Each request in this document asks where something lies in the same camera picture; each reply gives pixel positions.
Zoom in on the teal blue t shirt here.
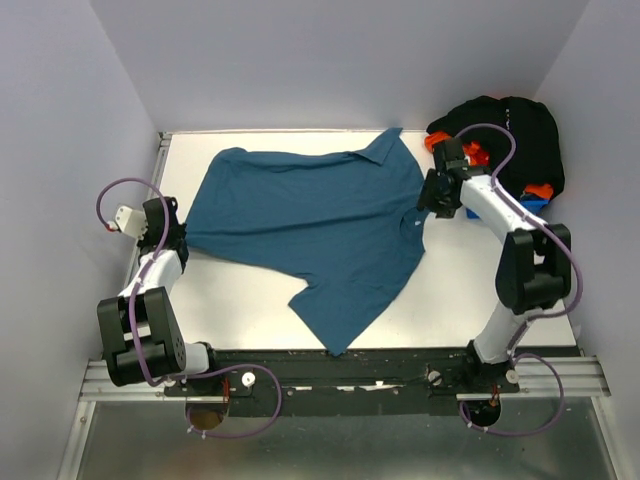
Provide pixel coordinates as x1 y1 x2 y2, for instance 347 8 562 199
186 128 427 356

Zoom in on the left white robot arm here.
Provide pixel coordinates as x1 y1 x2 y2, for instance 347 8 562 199
97 197 222 395

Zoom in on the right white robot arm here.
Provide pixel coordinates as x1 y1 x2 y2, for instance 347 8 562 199
417 138 572 392

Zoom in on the orange t shirt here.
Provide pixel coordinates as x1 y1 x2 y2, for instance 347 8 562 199
424 131 554 201

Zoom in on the blue plastic bin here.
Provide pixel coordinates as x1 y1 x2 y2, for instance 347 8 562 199
466 197 549 219

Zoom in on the black t shirt pile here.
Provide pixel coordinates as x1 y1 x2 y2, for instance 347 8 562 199
426 96 565 200

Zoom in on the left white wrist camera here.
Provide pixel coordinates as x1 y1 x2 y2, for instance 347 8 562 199
106 205 147 239

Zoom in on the aluminium table edge rail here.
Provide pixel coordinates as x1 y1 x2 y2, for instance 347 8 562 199
55 131 174 480

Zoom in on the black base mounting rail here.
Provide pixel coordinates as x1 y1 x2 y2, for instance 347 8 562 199
164 348 519 417

